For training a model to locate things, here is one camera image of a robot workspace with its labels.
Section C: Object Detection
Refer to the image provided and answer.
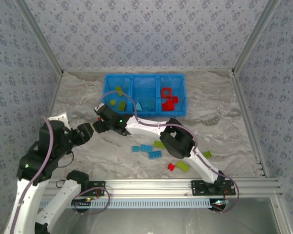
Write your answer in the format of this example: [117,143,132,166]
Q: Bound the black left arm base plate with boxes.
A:
[63,181,106,197]

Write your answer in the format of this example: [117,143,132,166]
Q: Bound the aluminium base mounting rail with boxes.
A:
[40,178,283,197]

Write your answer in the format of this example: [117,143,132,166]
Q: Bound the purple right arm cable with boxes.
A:
[100,90,240,214]

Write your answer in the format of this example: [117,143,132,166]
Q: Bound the aluminium corner post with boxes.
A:
[14,0,64,76]
[231,0,282,75]

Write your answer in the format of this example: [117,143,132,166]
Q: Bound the grey metal lower panel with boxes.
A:
[48,207,284,234]

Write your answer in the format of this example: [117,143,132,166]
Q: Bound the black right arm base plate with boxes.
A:
[190,180,236,197]

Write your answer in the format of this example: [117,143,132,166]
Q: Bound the aluminium frame leg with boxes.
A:
[270,197,293,234]

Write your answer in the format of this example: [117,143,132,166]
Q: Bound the white slotted cable duct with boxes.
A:
[38,198,212,209]

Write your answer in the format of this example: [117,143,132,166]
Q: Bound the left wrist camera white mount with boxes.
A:
[46,111,71,131]

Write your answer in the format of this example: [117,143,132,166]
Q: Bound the blue three-compartment plastic bin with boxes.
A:
[102,74,188,117]

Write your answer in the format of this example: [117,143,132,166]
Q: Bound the red square frame lego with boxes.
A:
[160,87,173,99]

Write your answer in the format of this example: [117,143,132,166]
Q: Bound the aluminium table side rail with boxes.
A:
[230,70,270,178]
[39,72,64,127]

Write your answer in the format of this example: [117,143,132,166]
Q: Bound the aluminium table end rail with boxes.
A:
[63,69,232,73]

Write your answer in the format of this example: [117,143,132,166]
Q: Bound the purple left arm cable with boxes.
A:
[9,116,111,215]

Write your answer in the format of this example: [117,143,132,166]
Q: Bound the small controller board with LED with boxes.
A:
[209,198,231,210]
[72,197,92,208]

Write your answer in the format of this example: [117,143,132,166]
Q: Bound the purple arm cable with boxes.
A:
[9,116,111,215]
[100,90,240,214]

